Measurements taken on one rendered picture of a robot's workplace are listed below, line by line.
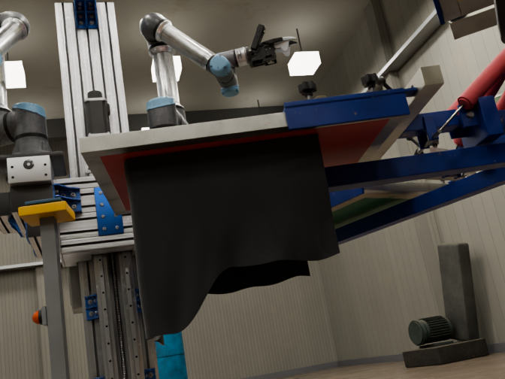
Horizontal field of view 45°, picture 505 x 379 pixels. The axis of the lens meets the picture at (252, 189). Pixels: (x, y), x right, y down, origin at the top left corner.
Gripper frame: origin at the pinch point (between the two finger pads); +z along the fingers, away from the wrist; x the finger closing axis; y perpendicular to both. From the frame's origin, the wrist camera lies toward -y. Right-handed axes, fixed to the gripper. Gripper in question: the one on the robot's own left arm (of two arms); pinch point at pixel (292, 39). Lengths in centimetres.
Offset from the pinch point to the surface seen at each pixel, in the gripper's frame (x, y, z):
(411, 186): 6, 70, 33
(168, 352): -494, 166, -235
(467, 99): 67, 55, 46
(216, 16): -677, -321, -123
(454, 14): 104, 42, 39
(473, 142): 58, 66, 47
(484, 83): 65, 51, 52
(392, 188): 14, 70, 25
